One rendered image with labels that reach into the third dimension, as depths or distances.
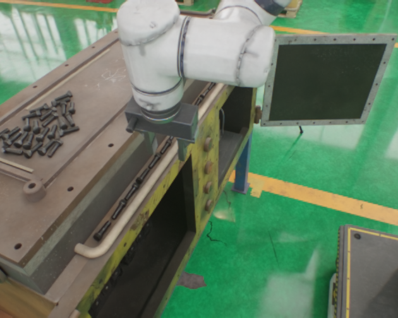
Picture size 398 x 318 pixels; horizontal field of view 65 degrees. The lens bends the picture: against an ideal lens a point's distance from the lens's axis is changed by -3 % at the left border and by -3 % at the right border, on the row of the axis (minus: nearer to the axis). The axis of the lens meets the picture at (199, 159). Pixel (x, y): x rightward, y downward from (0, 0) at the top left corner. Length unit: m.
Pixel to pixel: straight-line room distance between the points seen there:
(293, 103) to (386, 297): 1.11
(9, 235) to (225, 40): 0.53
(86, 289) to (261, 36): 0.58
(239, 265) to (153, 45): 1.81
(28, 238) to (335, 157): 2.57
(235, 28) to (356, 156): 2.62
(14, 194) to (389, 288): 1.69
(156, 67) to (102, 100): 0.53
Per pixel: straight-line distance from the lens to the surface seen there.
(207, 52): 0.45
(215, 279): 2.08
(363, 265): 1.93
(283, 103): 1.93
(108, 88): 1.05
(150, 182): 0.85
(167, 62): 0.47
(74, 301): 0.74
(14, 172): 0.82
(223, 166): 1.58
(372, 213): 2.61
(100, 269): 0.76
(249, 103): 1.79
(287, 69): 1.82
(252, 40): 0.45
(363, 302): 1.82
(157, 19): 0.45
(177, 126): 0.60
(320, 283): 2.17
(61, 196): 0.73
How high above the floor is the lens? 1.87
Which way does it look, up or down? 43 degrees down
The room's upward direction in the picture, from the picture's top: 2 degrees counter-clockwise
